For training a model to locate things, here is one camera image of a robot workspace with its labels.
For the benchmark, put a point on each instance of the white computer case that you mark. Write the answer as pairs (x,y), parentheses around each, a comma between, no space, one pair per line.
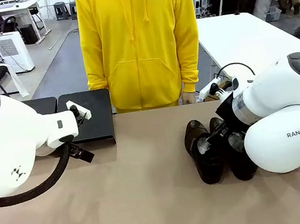
(200,3)

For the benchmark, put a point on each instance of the black metal shoe stand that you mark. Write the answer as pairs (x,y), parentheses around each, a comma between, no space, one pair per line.
(95,116)
(41,105)

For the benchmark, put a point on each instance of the black computer tower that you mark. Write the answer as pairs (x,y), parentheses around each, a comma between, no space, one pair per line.
(29,34)

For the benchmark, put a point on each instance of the white office desk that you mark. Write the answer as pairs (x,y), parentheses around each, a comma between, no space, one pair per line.
(14,8)

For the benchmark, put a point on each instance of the grey storage bin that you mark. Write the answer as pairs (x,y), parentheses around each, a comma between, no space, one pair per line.
(273,13)

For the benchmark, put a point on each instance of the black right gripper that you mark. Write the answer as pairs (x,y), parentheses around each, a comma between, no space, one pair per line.
(229,112)

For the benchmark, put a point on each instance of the white stuffing paper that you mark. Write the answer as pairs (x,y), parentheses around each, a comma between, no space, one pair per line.
(236,140)
(205,143)

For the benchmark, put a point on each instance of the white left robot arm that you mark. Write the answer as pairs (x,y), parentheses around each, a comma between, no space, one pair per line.
(4,142)

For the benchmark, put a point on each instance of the person in yellow hoodie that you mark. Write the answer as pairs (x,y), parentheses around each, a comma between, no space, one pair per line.
(141,49)

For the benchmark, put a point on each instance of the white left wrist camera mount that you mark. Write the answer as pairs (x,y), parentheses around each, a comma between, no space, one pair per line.
(83,111)

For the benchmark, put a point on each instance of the person's left forearm yellow sleeve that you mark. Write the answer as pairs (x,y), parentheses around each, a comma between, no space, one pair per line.
(190,62)

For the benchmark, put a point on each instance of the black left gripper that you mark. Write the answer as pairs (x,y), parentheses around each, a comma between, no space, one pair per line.
(85,155)

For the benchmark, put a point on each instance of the grey plastic stool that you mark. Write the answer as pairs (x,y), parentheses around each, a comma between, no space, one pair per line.
(60,10)
(73,10)

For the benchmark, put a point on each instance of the person's right forearm yellow sleeve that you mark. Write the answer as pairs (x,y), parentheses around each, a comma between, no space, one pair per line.
(94,66)

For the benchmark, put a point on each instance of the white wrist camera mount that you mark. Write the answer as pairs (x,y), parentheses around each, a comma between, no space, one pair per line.
(83,111)
(205,91)

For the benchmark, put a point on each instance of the person's left hand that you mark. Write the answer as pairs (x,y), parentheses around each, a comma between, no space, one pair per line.
(189,98)

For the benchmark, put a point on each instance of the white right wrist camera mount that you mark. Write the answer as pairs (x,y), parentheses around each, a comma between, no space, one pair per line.
(205,91)

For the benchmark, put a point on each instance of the white table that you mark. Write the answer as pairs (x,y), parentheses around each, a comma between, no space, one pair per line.
(240,39)

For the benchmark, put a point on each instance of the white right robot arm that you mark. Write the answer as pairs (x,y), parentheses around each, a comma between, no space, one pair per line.
(284,105)

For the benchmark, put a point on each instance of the black leather shoe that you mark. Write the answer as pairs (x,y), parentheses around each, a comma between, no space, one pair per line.
(241,163)
(206,165)

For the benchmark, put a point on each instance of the white air purifier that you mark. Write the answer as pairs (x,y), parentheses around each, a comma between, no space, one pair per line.
(13,52)

